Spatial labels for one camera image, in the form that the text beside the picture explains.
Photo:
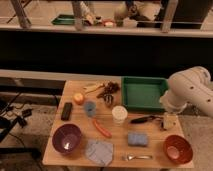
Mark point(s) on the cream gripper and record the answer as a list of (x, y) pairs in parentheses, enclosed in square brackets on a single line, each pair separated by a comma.
[(169, 121)]

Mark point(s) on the red-orange bowl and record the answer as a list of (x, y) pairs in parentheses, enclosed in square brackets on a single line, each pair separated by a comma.
[(178, 149)]

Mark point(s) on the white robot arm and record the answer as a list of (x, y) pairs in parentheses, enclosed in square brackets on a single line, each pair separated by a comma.
[(188, 86)]

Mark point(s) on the green plastic tray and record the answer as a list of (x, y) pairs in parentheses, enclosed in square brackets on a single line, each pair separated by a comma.
[(143, 93)]

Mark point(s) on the background green tray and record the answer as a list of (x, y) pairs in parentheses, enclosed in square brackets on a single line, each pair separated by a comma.
[(63, 19)]

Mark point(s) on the blue sponge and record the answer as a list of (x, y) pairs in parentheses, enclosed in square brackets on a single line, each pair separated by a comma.
[(137, 139)]

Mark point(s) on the white cup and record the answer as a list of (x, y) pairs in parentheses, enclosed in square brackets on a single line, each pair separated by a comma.
[(119, 114)]

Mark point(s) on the orange carrot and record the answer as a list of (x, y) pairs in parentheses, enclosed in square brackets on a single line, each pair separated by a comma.
[(101, 129)]

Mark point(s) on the brown dried bunch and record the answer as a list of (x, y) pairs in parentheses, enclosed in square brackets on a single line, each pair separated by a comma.
[(110, 88)]

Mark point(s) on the grey folded cloth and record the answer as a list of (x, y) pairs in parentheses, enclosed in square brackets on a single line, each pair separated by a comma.
[(99, 152)]

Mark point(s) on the wooden table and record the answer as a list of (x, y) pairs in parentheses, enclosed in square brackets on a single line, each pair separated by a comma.
[(118, 139)]

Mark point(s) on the blue small cup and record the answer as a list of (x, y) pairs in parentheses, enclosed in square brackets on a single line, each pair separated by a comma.
[(90, 108)]

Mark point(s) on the yellow banana peel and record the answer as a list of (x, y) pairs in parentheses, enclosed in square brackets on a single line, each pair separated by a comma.
[(93, 87)]

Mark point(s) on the orange round fruit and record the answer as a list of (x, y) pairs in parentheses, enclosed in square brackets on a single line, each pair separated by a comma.
[(78, 98)]

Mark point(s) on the black rectangular block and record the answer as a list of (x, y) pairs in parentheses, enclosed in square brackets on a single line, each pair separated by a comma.
[(67, 109)]

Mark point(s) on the purple bowl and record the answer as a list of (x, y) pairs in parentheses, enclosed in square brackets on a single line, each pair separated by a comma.
[(66, 138)]

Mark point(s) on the black handled utensil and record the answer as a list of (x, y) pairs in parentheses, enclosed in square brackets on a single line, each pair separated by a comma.
[(145, 119)]

